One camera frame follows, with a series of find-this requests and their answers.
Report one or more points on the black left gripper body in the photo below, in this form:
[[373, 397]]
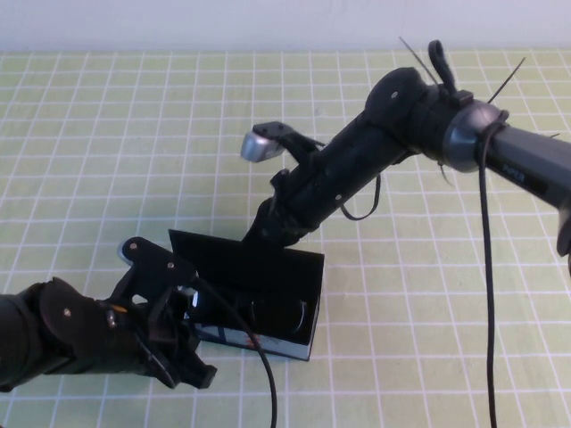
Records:
[[134, 339]]

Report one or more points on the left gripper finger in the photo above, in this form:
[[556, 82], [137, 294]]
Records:
[[198, 371], [183, 310]]

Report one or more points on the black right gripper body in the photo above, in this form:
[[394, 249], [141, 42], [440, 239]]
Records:
[[303, 200]]

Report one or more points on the black printed glasses case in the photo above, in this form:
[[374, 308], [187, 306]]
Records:
[[214, 258]]

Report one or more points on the black framed glasses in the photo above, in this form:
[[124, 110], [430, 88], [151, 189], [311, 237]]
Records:
[[304, 317]]

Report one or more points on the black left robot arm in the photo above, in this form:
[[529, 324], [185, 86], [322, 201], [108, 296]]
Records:
[[35, 339]]

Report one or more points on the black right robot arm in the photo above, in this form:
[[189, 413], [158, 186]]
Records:
[[401, 111]]

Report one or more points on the black zip tie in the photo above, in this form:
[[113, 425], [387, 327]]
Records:
[[444, 174], [415, 55], [508, 80]]

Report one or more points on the green checkered tablecloth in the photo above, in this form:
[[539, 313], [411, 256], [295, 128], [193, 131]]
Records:
[[134, 134]]

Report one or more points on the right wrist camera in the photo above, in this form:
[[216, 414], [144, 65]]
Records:
[[259, 145]]

